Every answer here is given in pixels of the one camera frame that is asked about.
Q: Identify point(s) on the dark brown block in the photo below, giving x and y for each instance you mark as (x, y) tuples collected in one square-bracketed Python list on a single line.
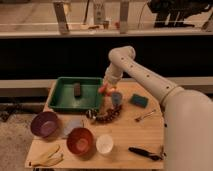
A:
[(77, 89)]

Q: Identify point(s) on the orange-red bowl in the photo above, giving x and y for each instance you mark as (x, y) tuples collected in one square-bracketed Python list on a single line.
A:
[(80, 141)]

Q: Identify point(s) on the purple bowl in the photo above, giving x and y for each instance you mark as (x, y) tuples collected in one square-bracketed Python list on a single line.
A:
[(44, 124)]

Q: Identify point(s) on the metal fork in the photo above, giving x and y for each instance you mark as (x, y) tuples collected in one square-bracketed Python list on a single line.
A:
[(140, 118)]

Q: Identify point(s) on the green plastic tray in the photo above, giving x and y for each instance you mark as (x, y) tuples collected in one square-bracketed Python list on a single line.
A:
[(63, 99)]

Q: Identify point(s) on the yellow banana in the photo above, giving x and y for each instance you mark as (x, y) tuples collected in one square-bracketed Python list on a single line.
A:
[(47, 158)]

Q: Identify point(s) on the white cup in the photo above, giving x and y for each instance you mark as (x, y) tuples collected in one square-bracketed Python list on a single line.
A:
[(104, 144)]

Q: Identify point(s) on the wooden table board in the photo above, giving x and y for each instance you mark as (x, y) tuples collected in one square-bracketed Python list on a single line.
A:
[(125, 131)]

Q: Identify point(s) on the small metal object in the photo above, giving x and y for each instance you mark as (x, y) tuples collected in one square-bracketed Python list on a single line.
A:
[(91, 114)]

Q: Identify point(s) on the teal sponge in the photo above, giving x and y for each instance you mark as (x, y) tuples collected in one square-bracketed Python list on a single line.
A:
[(139, 100)]

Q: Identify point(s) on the light blue plate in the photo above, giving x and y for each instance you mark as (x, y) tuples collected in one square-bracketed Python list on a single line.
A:
[(72, 125)]

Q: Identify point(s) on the blue grey cup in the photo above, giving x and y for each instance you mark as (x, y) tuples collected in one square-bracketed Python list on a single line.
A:
[(116, 98)]

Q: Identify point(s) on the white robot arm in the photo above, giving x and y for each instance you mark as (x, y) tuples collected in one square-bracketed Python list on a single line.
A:
[(188, 114)]

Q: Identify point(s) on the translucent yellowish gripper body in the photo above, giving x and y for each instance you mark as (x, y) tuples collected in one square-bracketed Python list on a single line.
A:
[(109, 88)]

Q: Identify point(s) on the dark red grape bunch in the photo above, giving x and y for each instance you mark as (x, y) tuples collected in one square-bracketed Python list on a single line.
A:
[(110, 116)]

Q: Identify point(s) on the black handled tool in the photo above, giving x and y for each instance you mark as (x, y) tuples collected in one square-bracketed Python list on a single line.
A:
[(145, 153)]

